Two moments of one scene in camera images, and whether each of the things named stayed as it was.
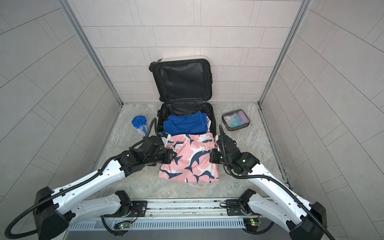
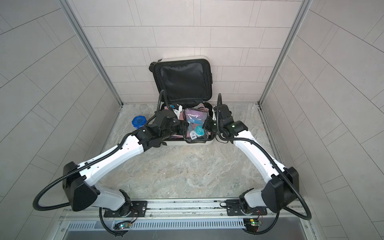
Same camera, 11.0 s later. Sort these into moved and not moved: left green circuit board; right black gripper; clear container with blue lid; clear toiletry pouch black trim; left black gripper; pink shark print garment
Moved: right black gripper; pink shark print garment; left black gripper; clear toiletry pouch black trim
Not moved: left green circuit board; clear container with blue lid
